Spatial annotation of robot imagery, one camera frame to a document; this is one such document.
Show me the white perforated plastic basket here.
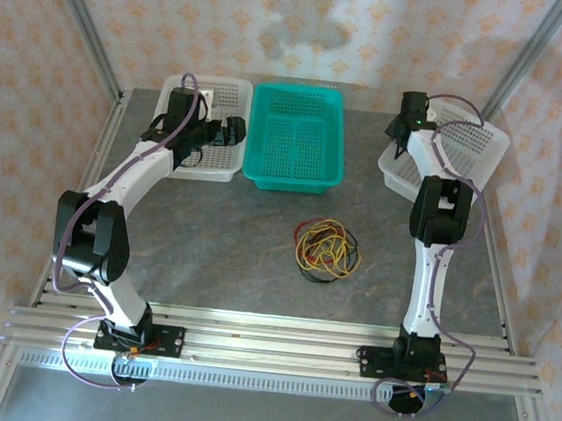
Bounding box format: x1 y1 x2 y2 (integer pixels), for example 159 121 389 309
147 70 255 185
373 93 515 213

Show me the green perforated plastic basket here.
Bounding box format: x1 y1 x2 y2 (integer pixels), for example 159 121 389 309
240 80 354 200

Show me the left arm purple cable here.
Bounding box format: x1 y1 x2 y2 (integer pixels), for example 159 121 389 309
39 60 211 397

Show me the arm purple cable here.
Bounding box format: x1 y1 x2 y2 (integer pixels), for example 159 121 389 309
39 60 211 397
370 89 504 421

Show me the aluminium table side rail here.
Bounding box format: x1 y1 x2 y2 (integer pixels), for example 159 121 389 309
29 83 132 314
461 190 535 357

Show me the aluminium frame post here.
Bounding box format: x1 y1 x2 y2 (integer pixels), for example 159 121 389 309
476 0 562 135
25 0 136 105

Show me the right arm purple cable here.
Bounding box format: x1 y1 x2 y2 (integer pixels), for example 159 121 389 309
370 89 504 421

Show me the aluminium mounting rail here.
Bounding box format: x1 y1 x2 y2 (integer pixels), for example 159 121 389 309
0 284 550 403

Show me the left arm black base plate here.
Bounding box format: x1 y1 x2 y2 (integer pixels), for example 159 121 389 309
93 318 186 361

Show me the grey slotted cable duct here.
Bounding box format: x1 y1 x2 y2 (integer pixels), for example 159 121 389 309
17 345 444 413

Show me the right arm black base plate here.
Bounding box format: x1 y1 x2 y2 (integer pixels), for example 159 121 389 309
353 343 449 389

